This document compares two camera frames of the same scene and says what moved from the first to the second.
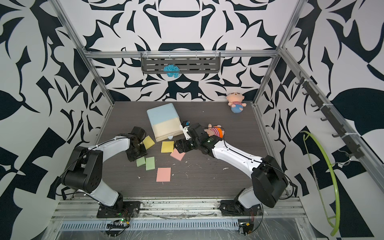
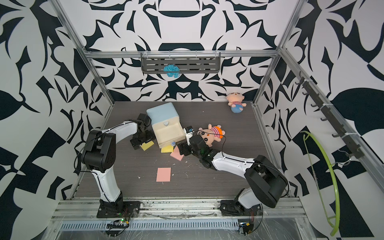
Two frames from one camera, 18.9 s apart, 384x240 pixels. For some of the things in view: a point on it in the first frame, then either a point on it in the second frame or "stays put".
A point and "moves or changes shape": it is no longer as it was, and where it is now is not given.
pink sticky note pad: [163, 174] stays put
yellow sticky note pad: [148, 142] stays put
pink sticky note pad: [177, 155] stays put
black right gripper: [185, 147] -> [183, 146]
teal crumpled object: [172, 70] stays put
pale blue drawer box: [165, 122] moves or changes shape
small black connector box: [247, 227] stays put
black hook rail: [351, 147] stays put
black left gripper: [133, 157] -> [151, 135]
